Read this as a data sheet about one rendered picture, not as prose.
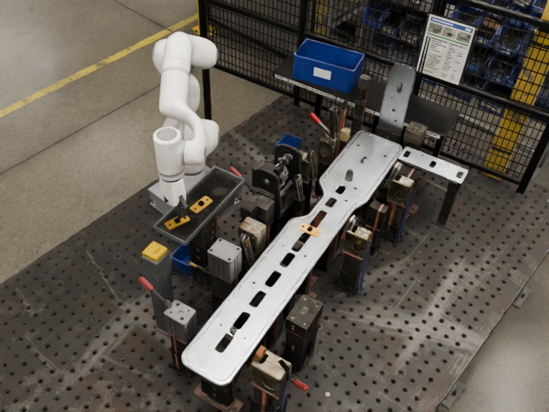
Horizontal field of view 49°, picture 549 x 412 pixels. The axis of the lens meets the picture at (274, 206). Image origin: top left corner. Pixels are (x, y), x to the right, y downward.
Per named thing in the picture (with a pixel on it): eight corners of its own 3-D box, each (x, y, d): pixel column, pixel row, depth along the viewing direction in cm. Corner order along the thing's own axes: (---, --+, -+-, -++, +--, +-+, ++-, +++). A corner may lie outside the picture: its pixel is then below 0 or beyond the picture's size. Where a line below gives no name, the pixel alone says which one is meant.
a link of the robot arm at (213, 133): (178, 155, 259) (175, 111, 242) (221, 158, 260) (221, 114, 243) (175, 175, 251) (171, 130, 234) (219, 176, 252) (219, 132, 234)
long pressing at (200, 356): (232, 395, 184) (232, 392, 183) (173, 360, 191) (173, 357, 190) (405, 147, 268) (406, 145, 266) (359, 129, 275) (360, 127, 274)
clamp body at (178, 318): (191, 384, 217) (184, 330, 191) (167, 369, 221) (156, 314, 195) (207, 364, 223) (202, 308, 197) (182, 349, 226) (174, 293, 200)
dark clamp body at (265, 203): (266, 278, 251) (269, 216, 224) (239, 264, 256) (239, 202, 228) (279, 261, 258) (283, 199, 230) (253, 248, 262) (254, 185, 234)
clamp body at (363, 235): (356, 300, 245) (368, 245, 220) (329, 287, 249) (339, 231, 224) (366, 284, 250) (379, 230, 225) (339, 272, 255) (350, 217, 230)
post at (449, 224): (450, 230, 273) (467, 185, 252) (427, 221, 277) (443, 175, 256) (455, 222, 277) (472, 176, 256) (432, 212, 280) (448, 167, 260)
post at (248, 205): (250, 277, 251) (251, 211, 222) (240, 271, 253) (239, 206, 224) (256, 269, 254) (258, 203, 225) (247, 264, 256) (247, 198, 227)
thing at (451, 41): (459, 87, 274) (479, 26, 251) (413, 72, 281) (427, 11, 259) (461, 86, 275) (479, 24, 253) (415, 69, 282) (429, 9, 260)
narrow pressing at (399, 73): (400, 134, 272) (416, 70, 247) (377, 126, 276) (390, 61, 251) (400, 134, 272) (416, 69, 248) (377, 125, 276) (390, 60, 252)
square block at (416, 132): (405, 194, 289) (421, 135, 263) (390, 187, 291) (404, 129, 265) (412, 184, 293) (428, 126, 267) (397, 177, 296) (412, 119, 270)
